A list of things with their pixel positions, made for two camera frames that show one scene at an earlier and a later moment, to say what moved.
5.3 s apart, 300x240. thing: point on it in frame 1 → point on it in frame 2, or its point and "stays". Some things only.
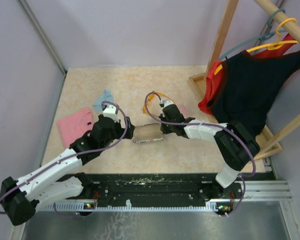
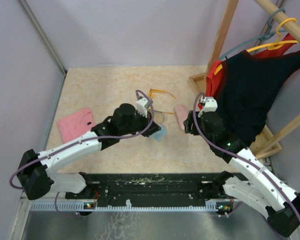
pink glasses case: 183,110 stays
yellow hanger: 272,46 stays
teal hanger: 270,33 stays
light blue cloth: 105,96 → 159,134
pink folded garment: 75,125 stays
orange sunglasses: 145,108 → 150,91
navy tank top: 249,84 stays
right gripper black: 166,130 → 189,124
